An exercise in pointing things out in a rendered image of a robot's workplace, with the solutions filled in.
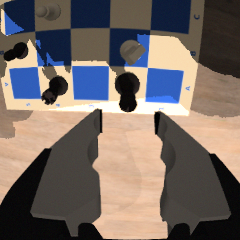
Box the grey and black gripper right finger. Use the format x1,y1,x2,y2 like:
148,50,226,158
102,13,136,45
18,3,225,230
154,111,240,240

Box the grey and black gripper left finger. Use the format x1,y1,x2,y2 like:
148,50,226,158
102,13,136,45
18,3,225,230
0,108,103,240

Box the blue and white chessboard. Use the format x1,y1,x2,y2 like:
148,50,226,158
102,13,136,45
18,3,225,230
0,0,205,116

